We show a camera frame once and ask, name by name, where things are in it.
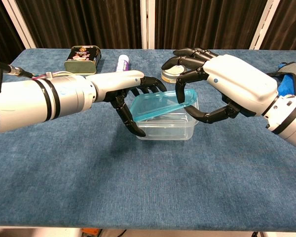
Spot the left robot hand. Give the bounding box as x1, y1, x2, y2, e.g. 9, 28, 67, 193
88, 70, 167, 138

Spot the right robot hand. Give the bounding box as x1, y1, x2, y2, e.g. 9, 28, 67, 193
161, 47, 279, 124

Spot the blue translucent plastic lid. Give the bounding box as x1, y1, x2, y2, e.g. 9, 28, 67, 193
130, 89, 198, 122

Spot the clear plastic container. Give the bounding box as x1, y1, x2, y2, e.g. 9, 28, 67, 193
135, 98, 200, 142

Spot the black square tin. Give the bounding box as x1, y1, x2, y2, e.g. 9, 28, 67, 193
64, 45, 102, 76

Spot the purple white tube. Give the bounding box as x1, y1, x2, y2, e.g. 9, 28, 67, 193
115, 54, 131, 74

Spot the grey blue cloth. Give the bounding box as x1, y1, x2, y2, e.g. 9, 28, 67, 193
265, 62, 296, 101

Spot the round metal tin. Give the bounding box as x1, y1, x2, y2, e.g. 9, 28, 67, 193
160, 64, 188, 83

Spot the black pleated curtain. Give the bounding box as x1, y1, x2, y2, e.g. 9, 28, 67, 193
16, 0, 143, 49
0, 0, 24, 65
154, 0, 262, 49
260, 0, 296, 51

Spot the blue fabric table mat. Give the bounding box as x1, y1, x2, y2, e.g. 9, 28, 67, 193
0, 47, 296, 222

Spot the white frame post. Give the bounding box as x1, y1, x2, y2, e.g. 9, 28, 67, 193
250, 0, 279, 50
1, 0, 37, 49
139, 0, 156, 49

